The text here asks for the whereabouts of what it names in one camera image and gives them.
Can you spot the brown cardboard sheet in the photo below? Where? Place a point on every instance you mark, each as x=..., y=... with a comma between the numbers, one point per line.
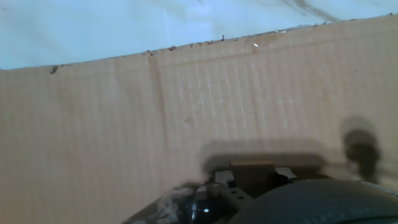
x=109, y=130

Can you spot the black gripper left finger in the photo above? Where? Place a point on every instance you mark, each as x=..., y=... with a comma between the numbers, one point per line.
x=227, y=189

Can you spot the white marble pattern mat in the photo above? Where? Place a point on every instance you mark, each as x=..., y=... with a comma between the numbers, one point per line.
x=93, y=28

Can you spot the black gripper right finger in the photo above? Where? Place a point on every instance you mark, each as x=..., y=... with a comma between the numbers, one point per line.
x=284, y=176

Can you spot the small wooden block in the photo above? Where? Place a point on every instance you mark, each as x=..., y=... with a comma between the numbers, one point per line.
x=252, y=174

